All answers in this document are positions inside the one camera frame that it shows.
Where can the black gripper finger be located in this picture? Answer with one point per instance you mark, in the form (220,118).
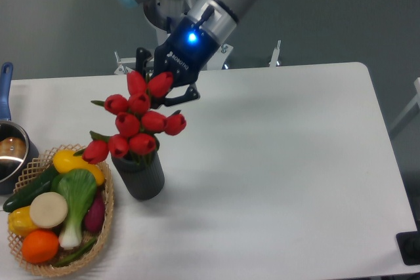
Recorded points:
(144,63)
(190,94)

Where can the white metal base bracket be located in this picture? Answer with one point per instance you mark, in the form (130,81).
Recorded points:
(225,58)

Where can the dark green cucumber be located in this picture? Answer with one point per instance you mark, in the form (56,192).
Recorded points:
(24,196)

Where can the white frame at right edge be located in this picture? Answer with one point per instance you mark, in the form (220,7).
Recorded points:
(409,112)

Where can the dark grey ribbed vase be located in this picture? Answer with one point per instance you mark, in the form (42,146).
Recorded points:
(143,181)

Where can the yellow bell pepper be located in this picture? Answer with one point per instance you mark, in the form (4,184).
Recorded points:
(20,222)

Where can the red tulip bouquet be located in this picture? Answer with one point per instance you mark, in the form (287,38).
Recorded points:
(136,122)

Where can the green chili pepper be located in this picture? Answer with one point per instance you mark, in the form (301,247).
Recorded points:
(67,260)

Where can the orange fruit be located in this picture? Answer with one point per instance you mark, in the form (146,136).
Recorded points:
(40,246)

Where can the black device at table edge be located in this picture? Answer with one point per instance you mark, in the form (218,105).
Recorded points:
(408,244)

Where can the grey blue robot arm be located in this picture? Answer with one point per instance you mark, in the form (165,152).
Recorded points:
(218,18)

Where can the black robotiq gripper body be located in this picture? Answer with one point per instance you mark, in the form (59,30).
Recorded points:
(184,53)

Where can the woven wicker basket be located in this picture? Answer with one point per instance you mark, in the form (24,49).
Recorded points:
(32,171)

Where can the green bok choy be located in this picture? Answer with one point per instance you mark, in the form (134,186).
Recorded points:
(78,187)

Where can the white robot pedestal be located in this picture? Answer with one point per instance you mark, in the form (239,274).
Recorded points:
(165,15)

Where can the blue handled saucepan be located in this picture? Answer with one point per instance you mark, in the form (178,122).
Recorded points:
(17,150)

